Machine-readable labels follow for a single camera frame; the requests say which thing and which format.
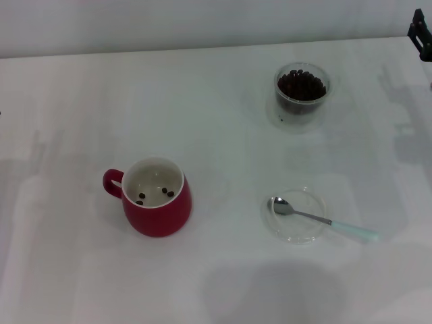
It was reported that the clear glass saucer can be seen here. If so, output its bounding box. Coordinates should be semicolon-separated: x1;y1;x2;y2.
261;188;327;246

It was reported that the red ceramic mug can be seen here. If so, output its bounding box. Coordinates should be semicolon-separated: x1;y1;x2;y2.
103;155;193;238

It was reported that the pile of coffee beans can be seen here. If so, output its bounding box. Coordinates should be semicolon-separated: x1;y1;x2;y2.
277;69;327;114

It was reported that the blue-handled metal spoon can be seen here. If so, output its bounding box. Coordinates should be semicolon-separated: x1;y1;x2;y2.
267;196;381;242

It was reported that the double-wall glass cup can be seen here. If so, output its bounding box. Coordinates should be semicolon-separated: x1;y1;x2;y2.
265;61;340;133

